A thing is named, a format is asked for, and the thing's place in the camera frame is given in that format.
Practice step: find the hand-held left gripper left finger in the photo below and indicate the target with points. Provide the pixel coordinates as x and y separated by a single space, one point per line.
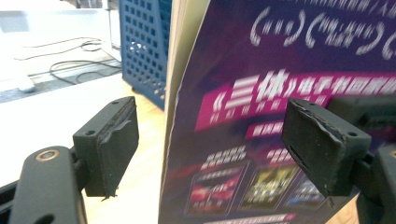
112 149

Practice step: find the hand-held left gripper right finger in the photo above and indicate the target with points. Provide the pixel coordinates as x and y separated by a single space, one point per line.
323 149

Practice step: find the purple magazine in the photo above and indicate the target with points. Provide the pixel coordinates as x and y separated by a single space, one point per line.
249 77

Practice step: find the blue plastic file rack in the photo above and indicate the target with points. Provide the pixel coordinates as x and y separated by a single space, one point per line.
144 46

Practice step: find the white metal stand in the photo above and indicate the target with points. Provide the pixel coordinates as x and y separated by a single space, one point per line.
111 31

